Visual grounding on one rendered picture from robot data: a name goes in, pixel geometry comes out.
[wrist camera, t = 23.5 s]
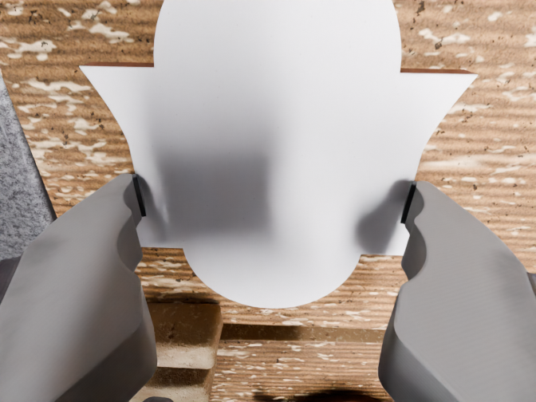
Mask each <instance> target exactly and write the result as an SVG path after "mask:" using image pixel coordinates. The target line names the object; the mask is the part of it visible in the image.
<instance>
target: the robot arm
mask: <svg viewBox="0 0 536 402"><path fill-rule="evenodd" d="M144 216H146V210H145V204H144V195H143V192H142V188H141V184H140V178H139V175H138V174H133V175H132V174H128V173H124V174H121V175H118V176H117V177H116V178H114V179H112V180H111V181H109V182H108V183H106V184H105V185H104V186H103V187H101V188H99V189H98V190H96V191H95V192H93V193H92V194H91V195H89V196H88V197H86V198H85V199H83V200H82V201H80V202H79V203H78V204H76V205H75V206H74V207H72V208H70V209H69V210H68V211H66V212H65V213H64V214H63V215H61V216H60V217H59V218H57V219H56V220H55V221H54V222H52V223H51V224H50V225H49V226H48V227H46V228H45V229H44V230H43V231H42V232H41V233H40V234H39V235H38V236H37V237H36V238H35V239H34V240H33V241H32V242H31V243H30V245H29V246H28V247H27V248H26V249H25V250H24V251H23V253H22V254H21V255H20V256H19V257H16V258H8V259H3V260H1V261H0V402H129V401H130V399H131V398H133V397H134V395H135V394H137V393H138V391H140V390H141V389H142V387H144V386H145V385H146V383H147V382H148V381H149V380H150V379H151V378H152V376H153V374H154V373H155V371H156V367H157V354H156V339H155V332H154V326H153V324H152V319H151V315H150V313H149V309H148V305H147V302H146V299H145V296H144V291H143V288H142V285H141V282H140V278H139V277H138V276H137V275H136V274H134V272H135V270H136V268H137V266H138V264H139V263H140V261H141V259H142V257H143V253H142V250H141V246H140V241H139V238H138V234H137V232H136V227H137V226H138V224H139V222H140V221H141V219H142V217H144ZM400 223H402V224H404V226H405V228H406V230H407V231H408V233H409V238H408V242H407V245H406V247H405V251H404V255H403V258H402V260H401V267H402V269H403V270H404V272H405V274H406V276H407V278H408V281H407V282H405V283H404V284H403V285H402V286H401V287H400V290H399V293H398V295H397V298H396V302H395V305H394V307H393V310H392V314H391V317H390V319H389V322H388V326H387V329H386V331H385V334H384V340H383V344H382V348H381V353H380V360H379V365H378V371H377V372H378V377H379V380H380V383H381V385H382V386H383V388H384V390H385V391H386V392H387V393H388V394H389V395H390V396H391V398H393V400H394V401H395V402H536V274H532V273H529V272H528V270H527V269H526V267H525V266H524V265H523V264H522V263H521V262H520V261H519V260H518V258H517V257H516V256H515V255H514V253H513V252H512V251H511V250H510V249H509V247H508V246H507V245H506V244H505V243H504V242H503V241H502V240H501V239H500V238H499V237H498V236H497V235H496V234H495V233H494V232H493V231H491V230H490V229H489V228H488V227H487V226H485V225H484V224H483V223H482V222H480V221H479V220H478V219H477V218H476V217H475V216H473V215H472V214H470V213H469V212H468V211H466V210H465V209H464V208H462V207H461V206H460V205H459V204H458V203H456V202H455V201H454V200H452V199H451V198H450V197H448V196H447V195H445V194H444V193H443V192H442V191H441V190H440V189H438V188H437V187H435V186H434V185H433V184H431V183H429V182H427V181H418V182H416V181H411V183H410V186H409V189H408V193H407V197H406V200H405V203H404V209H403V212H402V216H401V220H400Z"/></svg>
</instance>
